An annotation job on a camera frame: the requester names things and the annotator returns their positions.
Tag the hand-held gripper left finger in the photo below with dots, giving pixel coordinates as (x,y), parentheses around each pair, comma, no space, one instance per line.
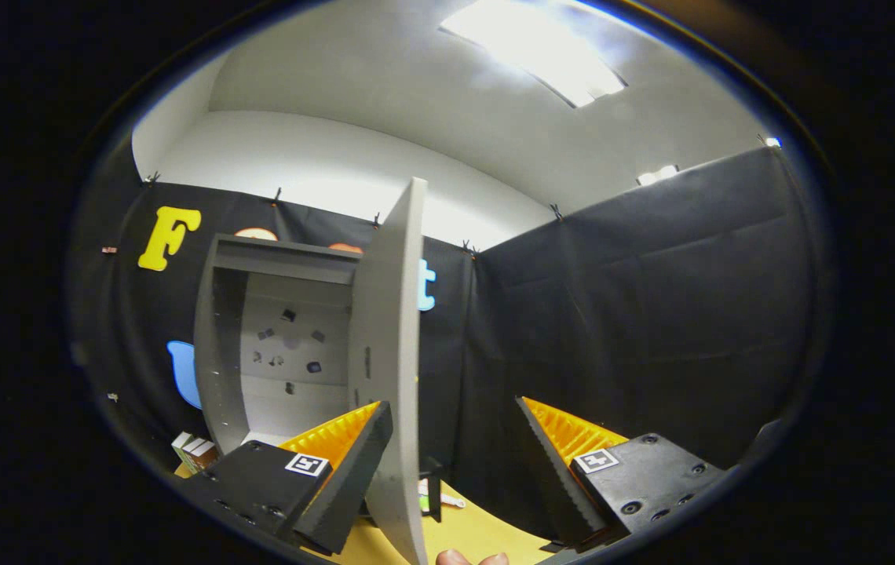
(353,471)

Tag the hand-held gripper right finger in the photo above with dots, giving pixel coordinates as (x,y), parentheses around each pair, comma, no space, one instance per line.
(553,471)

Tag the beige cabinet door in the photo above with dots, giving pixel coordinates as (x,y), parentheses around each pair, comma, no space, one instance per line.
(392,353)

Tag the green and pink plush toy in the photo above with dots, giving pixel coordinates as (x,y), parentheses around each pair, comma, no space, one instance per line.
(454,500)

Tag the brown book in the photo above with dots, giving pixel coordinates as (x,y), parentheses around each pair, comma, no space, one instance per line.
(204,457)

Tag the grey cabinet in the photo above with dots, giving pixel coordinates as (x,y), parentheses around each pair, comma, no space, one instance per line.
(220,353)

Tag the black backdrop cloth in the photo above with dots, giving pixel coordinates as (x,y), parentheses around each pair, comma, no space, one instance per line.
(652,314)

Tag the small ceiling light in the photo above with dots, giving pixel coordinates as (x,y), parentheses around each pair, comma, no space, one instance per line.
(658,174)

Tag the long ceiling light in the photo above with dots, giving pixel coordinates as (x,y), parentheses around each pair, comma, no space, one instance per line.
(542,47)

